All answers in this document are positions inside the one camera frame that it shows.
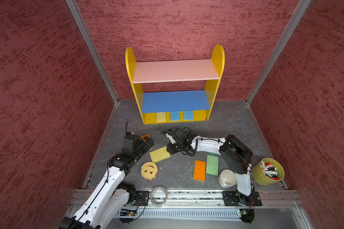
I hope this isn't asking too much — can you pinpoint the orange sponge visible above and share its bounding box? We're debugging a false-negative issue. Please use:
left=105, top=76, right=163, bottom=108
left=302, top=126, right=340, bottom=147
left=141, top=134, right=150, bottom=141
left=193, top=160, right=206, bottom=182

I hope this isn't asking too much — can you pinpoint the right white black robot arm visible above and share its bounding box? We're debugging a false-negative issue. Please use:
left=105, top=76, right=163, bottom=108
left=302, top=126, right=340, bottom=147
left=161, top=128, right=255, bottom=206

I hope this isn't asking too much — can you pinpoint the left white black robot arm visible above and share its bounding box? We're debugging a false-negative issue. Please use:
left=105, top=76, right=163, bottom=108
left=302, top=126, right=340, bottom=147
left=59, top=132, right=154, bottom=229

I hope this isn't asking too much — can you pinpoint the blue lower shelf board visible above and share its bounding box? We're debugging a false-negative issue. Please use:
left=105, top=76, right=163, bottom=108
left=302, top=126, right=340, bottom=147
left=142, top=90, right=210, bottom=114

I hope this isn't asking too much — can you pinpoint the yellow shelf unit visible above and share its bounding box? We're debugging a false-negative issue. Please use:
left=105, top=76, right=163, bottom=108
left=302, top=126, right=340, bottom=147
left=125, top=44, right=225, bottom=125

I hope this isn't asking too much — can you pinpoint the pink upper shelf board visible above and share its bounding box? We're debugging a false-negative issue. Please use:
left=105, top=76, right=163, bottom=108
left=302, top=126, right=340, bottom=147
left=132, top=59, right=225, bottom=84

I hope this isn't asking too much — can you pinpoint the yellow smiley face sponge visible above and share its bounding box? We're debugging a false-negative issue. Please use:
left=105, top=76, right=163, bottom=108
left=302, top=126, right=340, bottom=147
left=140, top=162, right=158, bottom=181

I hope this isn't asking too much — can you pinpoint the light green sponge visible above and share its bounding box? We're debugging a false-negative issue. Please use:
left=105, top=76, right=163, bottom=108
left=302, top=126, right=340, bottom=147
left=206, top=155, right=219, bottom=176

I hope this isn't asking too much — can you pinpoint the clear tape roll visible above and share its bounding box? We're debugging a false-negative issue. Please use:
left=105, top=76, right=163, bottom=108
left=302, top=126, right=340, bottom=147
left=150, top=186, right=168, bottom=208

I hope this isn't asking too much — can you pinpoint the white ceramic mug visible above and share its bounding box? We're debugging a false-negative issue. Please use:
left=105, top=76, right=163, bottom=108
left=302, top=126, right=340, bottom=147
left=218, top=169, right=237, bottom=189

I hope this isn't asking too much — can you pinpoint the yellow cup with pens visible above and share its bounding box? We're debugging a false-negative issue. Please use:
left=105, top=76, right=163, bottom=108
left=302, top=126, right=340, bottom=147
left=252, top=158, right=285, bottom=186

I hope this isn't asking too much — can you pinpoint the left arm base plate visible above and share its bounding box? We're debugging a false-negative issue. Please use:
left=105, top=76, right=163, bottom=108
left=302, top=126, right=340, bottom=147
left=132, top=190, right=150, bottom=206

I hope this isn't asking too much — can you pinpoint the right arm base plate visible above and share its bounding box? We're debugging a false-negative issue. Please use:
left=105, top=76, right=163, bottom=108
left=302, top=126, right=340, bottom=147
left=222, top=191, right=262, bottom=207

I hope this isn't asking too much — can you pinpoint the aluminium rail front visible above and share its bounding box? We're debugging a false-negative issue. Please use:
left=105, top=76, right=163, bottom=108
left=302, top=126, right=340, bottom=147
left=69, top=189, right=303, bottom=209

